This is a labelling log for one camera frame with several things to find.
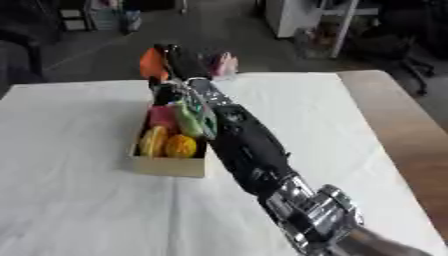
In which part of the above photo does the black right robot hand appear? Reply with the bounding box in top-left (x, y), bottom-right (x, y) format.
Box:
top-left (147, 43), bottom-right (214, 106)

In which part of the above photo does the orange toy block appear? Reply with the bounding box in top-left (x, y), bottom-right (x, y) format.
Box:
top-left (138, 47), bottom-right (172, 82)

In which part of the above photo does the tan cardboard box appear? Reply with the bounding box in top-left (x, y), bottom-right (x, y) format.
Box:
top-left (127, 98), bottom-right (210, 179)

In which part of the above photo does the pink soft toy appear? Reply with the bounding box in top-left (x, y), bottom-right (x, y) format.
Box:
top-left (204, 51), bottom-right (240, 82)

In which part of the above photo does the red toy fruit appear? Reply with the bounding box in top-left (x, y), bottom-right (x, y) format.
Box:
top-left (148, 105), bottom-right (181, 134)

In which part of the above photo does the light green toy vegetable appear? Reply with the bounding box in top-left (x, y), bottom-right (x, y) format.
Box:
top-left (169, 101), bottom-right (207, 138)

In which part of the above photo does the orange toy fruit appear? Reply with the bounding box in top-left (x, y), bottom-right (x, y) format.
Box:
top-left (162, 133), bottom-right (200, 159)

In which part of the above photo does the yellow toy fruit slice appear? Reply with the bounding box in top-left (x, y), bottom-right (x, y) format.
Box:
top-left (136, 125), bottom-right (170, 158)

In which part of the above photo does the shelf with boxes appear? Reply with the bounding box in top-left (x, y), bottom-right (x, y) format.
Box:
top-left (56, 0), bottom-right (146, 35)

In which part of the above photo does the white cabinet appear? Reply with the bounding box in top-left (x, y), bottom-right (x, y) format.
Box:
top-left (264, 0), bottom-right (382, 60)

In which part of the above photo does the black office chair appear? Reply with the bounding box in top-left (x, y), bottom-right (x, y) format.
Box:
top-left (346, 13), bottom-right (438, 96)

